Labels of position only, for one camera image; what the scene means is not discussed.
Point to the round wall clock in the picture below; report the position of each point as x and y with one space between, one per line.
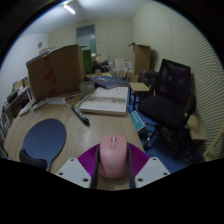
40 44

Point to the green cabinet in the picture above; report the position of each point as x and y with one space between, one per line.
87 61

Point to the large brown cardboard box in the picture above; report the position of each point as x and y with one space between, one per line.
56 73

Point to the small wooden side table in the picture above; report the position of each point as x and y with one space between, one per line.
139 87

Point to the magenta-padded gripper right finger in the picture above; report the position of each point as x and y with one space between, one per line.
153 170

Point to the teal flat box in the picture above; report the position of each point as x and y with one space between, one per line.
137 120

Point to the white paper sheet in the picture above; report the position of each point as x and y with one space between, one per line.
61 99

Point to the large white book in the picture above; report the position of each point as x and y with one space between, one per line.
105 100

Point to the ceiling tube light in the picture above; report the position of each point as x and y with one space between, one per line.
69 9

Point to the cluttered shelf unit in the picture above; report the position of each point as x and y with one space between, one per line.
15 100

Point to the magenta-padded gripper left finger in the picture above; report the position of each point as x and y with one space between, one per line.
71 170

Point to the black marker pen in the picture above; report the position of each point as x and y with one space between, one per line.
80 115

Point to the blue mouse pad, wrist rest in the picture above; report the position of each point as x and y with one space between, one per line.
43 136

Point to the grey door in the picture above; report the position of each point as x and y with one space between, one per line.
86 38

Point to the black office chair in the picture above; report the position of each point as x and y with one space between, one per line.
163 111

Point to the dark blue book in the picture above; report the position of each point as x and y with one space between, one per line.
108 82

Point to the tall open cardboard box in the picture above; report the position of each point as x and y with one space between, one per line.
141 58

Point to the pink computer mouse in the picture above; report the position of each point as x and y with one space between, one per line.
113 156

